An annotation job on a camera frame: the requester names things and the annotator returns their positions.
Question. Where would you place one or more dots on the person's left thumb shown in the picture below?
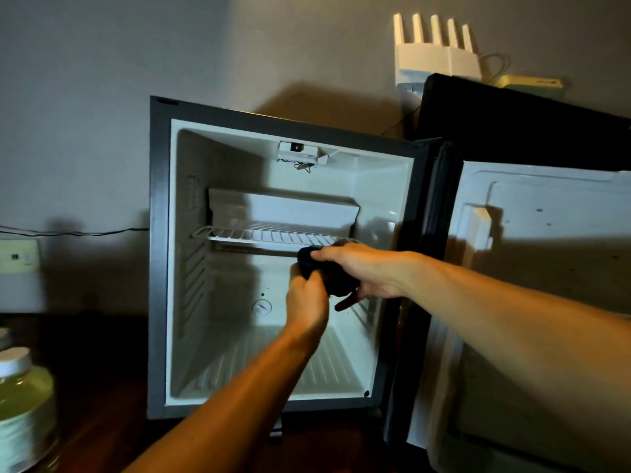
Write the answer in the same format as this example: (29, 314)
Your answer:
(295, 276)

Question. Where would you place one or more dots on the white wifi router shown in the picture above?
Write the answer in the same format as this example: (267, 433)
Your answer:
(434, 51)

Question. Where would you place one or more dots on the white wall socket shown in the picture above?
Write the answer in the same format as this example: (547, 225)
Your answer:
(17, 256)

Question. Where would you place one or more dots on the black mini fridge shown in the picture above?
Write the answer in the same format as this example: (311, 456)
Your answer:
(276, 261)

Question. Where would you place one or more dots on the mini fridge door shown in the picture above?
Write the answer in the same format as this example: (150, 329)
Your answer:
(522, 290)

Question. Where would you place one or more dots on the yellow flat box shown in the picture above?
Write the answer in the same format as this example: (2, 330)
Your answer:
(530, 82)

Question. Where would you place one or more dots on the clear bottle with white cap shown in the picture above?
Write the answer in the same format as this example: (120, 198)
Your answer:
(24, 413)

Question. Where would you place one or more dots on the black bottle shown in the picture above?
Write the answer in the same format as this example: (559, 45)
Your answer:
(329, 275)

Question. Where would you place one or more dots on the person's left hand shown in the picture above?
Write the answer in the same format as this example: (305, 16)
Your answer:
(306, 305)

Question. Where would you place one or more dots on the fridge thermostat dial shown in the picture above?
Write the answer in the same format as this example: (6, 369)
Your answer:
(262, 307)

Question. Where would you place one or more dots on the person's right forearm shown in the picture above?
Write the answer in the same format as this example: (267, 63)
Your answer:
(517, 334)

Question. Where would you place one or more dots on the person's right hand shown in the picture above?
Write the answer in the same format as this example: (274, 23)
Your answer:
(367, 270)

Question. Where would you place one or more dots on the fridge light unit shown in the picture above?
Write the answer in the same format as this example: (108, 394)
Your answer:
(300, 153)

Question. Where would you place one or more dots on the person's left forearm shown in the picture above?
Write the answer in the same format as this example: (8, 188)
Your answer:
(222, 408)

